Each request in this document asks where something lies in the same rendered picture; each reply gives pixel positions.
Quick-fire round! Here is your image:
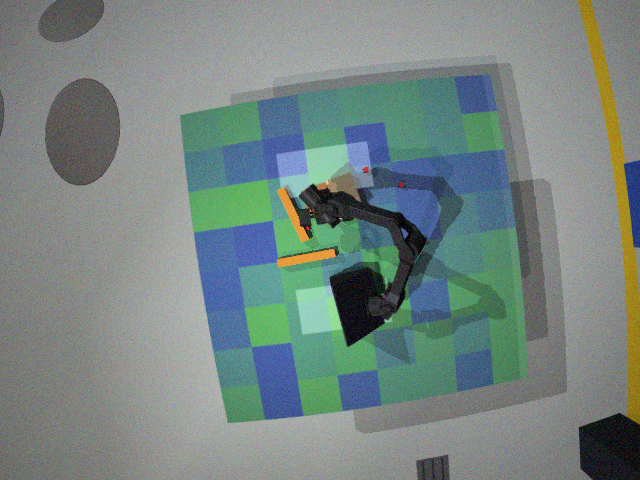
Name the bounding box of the orange board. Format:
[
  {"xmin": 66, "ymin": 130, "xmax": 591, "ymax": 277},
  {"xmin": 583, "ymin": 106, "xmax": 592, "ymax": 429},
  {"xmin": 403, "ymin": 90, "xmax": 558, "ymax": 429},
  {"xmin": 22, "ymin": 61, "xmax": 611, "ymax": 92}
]
[
  {"xmin": 277, "ymin": 187, "xmax": 309, "ymax": 243},
  {"xmin": 277, "ymin": 249, "xmax": 336, "ymax": 267}
]

